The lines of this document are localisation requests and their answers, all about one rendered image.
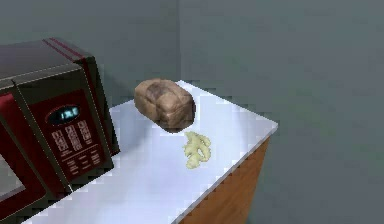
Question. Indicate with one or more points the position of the white topped wooden counter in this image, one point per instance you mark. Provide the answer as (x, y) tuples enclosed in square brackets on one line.
[(150, 180)]

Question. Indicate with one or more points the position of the brown bread loaf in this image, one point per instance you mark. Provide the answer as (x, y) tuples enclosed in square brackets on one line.
[(165, 103)]

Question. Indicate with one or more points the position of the dark red microwave oven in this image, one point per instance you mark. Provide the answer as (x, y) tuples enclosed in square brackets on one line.
[(50, 126)]

